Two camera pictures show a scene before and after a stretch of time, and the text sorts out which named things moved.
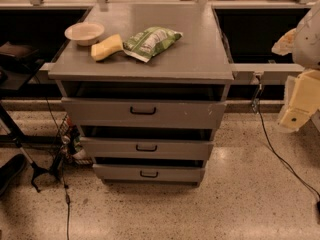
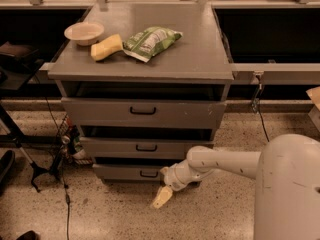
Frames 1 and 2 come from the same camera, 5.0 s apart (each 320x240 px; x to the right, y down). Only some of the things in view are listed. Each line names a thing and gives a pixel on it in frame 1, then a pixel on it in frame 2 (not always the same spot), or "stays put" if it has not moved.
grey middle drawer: x=146 y=148 stays put
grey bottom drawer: x=149 y=172 stays put
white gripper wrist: x=308 y=45 -> x=174 y=177
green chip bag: x=146 y=43 stays put
